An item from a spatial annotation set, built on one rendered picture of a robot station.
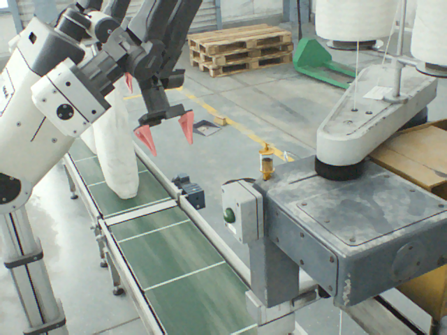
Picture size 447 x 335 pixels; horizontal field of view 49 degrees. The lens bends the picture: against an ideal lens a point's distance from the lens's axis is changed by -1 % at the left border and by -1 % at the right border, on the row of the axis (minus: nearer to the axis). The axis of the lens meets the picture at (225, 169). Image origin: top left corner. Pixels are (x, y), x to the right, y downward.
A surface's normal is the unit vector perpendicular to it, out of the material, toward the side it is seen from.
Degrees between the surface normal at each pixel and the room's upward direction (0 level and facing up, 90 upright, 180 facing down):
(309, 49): 76
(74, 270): 0
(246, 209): 90
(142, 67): 120
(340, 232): 0
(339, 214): 0
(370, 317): 90
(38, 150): 115
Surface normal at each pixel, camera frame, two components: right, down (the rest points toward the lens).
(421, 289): -0.89, 0.25
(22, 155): 0.08, 0.78
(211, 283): -0.07, -0.89
